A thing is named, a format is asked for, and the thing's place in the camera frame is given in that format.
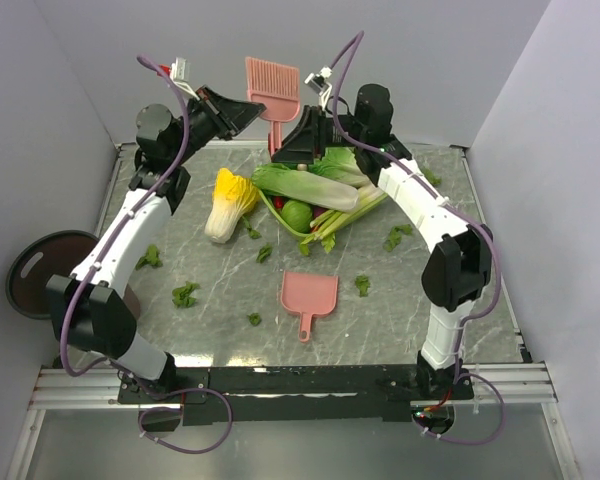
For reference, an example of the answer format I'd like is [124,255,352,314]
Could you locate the green celery stalks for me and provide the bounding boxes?
[298,194,387,256]

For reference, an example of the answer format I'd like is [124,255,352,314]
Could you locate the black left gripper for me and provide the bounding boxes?
[171,85,266,166]

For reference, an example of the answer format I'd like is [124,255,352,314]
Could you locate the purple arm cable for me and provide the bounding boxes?
[59,53,234,454]
[327,29,506,446]

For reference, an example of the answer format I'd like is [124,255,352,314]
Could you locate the pink hand brush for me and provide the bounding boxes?
[245,57,300,155]

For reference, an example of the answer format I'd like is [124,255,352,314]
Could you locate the aluminium rail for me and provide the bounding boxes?
[28,363,558,410]

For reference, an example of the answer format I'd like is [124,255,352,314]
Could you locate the green bok choy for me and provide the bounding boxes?
[308,147,371,188]

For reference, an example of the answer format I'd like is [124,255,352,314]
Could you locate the yellow napa cabbage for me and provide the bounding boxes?
[205,168,259,244]

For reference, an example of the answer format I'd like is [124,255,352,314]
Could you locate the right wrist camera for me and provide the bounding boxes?
[304,66,332,98]

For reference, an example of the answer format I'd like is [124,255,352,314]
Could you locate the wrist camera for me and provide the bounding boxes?
[160,57,190,83]
[304,66,332,98]

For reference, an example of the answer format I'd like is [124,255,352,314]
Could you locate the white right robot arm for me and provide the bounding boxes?
[273,83,492,399]

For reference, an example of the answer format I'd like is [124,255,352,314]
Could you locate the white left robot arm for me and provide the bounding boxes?
[46,86,266,402]

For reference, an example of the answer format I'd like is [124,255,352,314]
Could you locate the brown round bin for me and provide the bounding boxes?
[5,225,149,330]

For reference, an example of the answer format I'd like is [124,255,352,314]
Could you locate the pink dustpan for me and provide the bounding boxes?
[280,271,339,343]

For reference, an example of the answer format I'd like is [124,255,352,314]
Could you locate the large green napa cabbage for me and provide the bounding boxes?
[251,163,359,212]

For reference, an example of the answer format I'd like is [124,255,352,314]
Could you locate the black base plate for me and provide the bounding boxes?
[118,364,474,426]

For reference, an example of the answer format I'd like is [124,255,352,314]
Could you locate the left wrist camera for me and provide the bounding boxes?
[160,57,190,83]

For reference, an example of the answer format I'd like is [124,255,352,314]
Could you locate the green round cabbage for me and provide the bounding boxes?
[280,199,313,234]

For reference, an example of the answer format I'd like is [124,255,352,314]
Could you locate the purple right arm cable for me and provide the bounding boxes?
[327,29,506,446]

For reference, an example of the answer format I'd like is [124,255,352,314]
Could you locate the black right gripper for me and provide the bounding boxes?
[271,106,366,165]

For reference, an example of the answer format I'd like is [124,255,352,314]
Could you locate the green plastic basket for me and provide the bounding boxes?
[259,184,388,240]

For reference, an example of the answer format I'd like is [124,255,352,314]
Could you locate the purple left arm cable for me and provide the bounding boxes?
[59,53,234,454]

